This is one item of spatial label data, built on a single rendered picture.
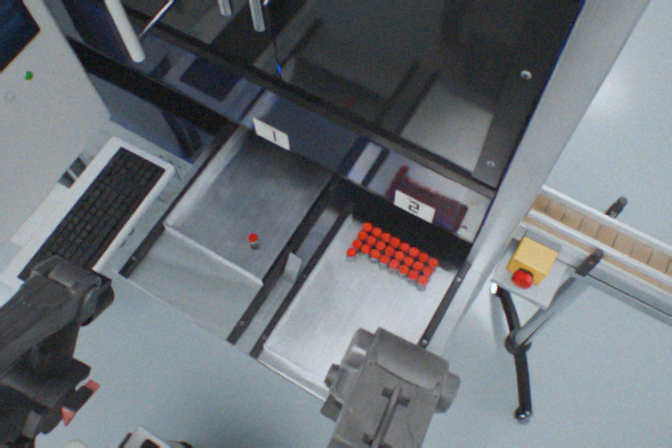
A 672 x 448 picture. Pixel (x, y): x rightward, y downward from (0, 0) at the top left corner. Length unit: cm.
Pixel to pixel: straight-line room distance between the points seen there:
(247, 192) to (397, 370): 90
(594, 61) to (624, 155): 195
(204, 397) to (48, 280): 140
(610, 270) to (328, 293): 58
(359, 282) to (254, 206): 30
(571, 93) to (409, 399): 44
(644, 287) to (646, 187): 130
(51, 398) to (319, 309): 58
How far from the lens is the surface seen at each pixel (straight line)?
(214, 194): 145
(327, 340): 129
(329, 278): 133
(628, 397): 235
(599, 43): 76
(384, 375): 59
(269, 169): 146
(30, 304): 84
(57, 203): 166
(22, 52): 144
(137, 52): 128
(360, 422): 57
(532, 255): 124
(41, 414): 95
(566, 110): 85
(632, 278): 140
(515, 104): 89
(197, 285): 137
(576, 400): 229
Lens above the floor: 214
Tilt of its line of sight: 65 degrees down
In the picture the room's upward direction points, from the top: 3 degrees counter-clockwise
